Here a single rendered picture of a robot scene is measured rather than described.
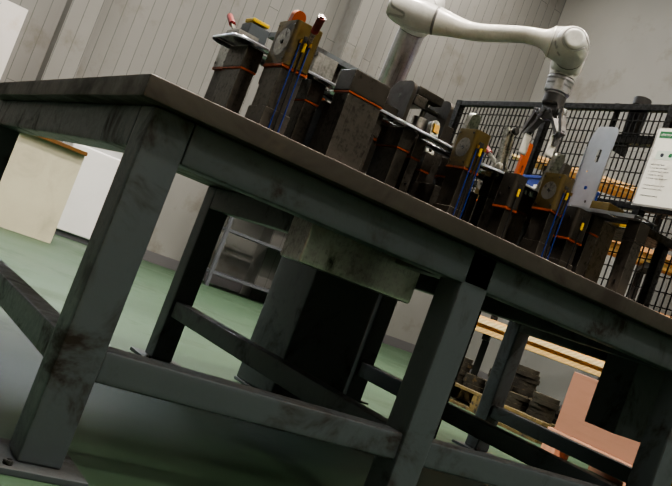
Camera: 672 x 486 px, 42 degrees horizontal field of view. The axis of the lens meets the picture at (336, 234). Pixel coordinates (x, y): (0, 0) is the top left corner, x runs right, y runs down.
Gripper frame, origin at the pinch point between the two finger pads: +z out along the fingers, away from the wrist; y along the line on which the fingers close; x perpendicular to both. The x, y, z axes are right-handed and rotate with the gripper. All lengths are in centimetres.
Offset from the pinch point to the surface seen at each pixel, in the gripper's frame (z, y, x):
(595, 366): 53, -311, 437
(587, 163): -5.5, -1.9, 26.6
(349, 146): 30, 21, -81
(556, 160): 5.1, 18.0, -7.1
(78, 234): 103, -636, 55
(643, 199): -3, 3, 54
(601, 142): -13.7, 1.1, 26.7
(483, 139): 11.4, 21.9, -40.7
